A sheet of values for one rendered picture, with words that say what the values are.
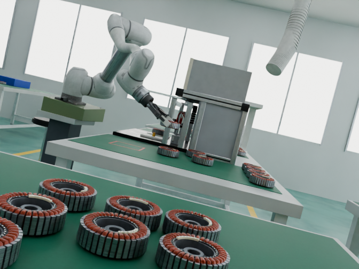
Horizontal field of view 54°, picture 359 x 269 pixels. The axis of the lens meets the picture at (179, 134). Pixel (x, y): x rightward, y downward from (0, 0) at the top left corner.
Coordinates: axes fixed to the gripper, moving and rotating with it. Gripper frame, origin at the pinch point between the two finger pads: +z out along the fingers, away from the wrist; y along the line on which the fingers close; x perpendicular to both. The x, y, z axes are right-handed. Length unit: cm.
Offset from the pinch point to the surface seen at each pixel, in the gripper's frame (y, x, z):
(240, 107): -17.5, 33.4, 20.8
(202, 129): -15.9, 8.5, 14.1
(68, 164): 63, -30, -6
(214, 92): -26.2, 29.1, 1.8
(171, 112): -13.8, 2.7, -6.5
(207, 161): 19.3, 3.6, 30.8
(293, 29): -163, 120, -8
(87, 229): 144, 6, 31
